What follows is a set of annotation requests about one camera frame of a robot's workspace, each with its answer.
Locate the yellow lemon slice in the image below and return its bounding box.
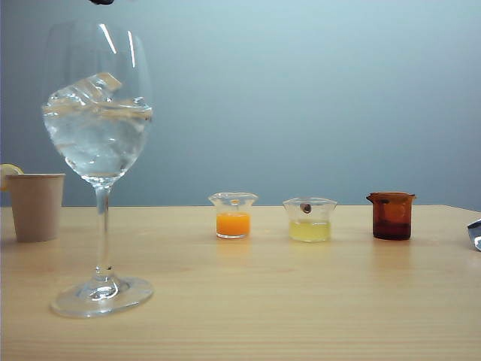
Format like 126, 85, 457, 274
0, 163, 24, 193

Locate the clear cup with orange juice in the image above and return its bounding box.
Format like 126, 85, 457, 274
208, 192, 259, 240

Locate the silver foil object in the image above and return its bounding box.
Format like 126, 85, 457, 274
467, 217, 481, 252

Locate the clear wine glass with ice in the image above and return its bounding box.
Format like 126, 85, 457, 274
40, 21, 156, 320

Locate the amber brown measuring cup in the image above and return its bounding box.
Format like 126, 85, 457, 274
366, 191, 417, 241

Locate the beige paper cup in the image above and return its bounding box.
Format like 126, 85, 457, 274
5, 172, 67, 244

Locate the clear cup with yellow juice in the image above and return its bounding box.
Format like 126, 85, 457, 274
282, 197, 338, 244

